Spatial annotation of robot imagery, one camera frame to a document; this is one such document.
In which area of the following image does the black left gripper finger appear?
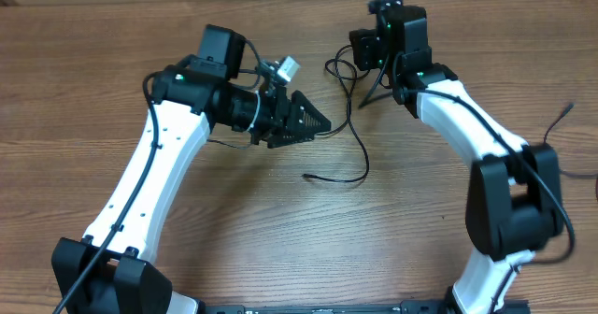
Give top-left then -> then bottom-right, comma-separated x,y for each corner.
266,134 -> 314,149
287,91 -> 331,137

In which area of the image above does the black usb cable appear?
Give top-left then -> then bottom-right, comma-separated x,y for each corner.
301,44 -> 371,184
542,101 -> 598,202

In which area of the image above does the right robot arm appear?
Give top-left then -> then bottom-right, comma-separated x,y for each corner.
349,0 -> 576,313

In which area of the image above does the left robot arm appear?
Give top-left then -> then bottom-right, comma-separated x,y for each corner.
51,25 -> 331,313

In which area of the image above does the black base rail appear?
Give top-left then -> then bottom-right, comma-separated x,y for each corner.
200,297 -> 529,314

